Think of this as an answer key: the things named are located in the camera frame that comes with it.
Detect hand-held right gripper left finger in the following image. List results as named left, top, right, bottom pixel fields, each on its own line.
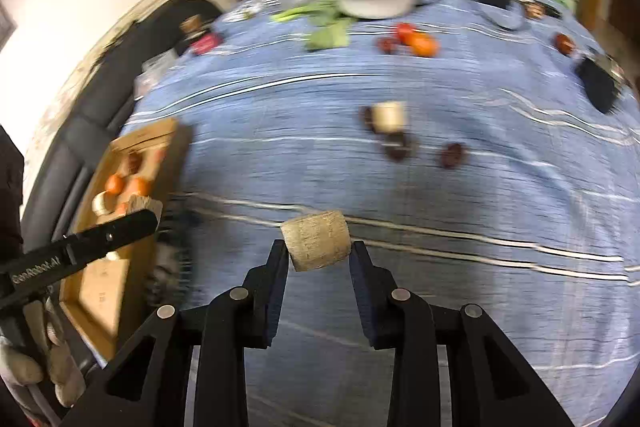
left=60, top=239, right=290, bottom=427

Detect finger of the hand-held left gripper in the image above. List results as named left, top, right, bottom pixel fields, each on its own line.
left=65, top=210, right=159, bottom=266

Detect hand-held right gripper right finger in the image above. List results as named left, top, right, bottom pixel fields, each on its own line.
left=350, top=241, right=576, bottom=427

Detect cardboard box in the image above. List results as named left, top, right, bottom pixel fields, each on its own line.
left=60, top=117, right=193, bottom=360

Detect person's left hand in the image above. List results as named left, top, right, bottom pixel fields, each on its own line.
left=0, top=299, right=87, bottom=408

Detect black sofa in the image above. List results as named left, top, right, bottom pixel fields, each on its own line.
left=22, top=0, right=223, bottom=233

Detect blue plaid tablecloth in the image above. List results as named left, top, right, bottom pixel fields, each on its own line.
left=117, top=0, right=640, bottom=427

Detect dark plum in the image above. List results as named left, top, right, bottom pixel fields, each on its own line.
left=382, top=133, right=416, bottom=162

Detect clear plastic bag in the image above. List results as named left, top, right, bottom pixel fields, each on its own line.
left=134, top=52, right=173, bottom=100

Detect dark bottle with red label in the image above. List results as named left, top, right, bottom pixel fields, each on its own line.
left=180, top=16, right=223, bottom=56

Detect green bok choy leaf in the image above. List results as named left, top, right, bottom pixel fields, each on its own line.
left=305, top=18, right=356, bottom=52

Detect bok choy stalk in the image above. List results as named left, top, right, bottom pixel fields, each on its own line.
left=272, top=0, right=342, bottom=22

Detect black pouch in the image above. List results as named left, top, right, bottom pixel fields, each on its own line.
left=575, top=54, right=632, bottom=115

